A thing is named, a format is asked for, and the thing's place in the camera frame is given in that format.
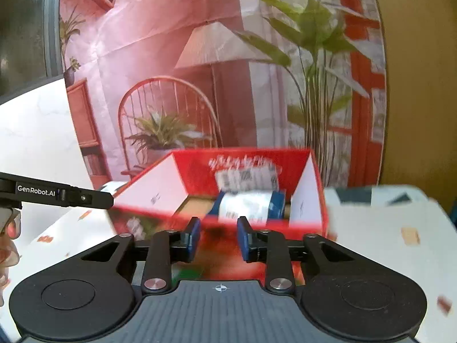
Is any blue white packet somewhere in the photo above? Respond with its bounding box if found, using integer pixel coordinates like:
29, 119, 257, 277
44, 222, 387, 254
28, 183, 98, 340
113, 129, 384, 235
208, 190, 286, 224

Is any red strawberry cardboard box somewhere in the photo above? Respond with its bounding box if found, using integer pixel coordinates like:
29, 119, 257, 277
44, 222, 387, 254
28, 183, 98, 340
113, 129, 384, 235
109, 148, 328, 280

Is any printed living room backdrop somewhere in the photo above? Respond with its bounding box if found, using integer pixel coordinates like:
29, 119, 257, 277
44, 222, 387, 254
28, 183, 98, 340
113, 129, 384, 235
60, 0, 386, 187

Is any person's left hand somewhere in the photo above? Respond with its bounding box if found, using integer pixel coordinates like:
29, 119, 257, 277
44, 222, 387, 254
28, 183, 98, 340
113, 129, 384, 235
0, 208, 21, 306

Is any white patterned table mat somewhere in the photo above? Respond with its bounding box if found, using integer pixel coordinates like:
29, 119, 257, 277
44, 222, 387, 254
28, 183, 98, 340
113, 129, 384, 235
3, 186, 456, 342

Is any yellow wooden board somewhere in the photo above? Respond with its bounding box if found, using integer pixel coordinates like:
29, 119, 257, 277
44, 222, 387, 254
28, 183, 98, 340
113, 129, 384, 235
377, 0, 456, 211

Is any dark window frame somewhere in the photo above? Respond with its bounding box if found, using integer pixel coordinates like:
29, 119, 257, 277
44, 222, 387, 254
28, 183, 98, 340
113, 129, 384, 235
0, 0, 63, 103

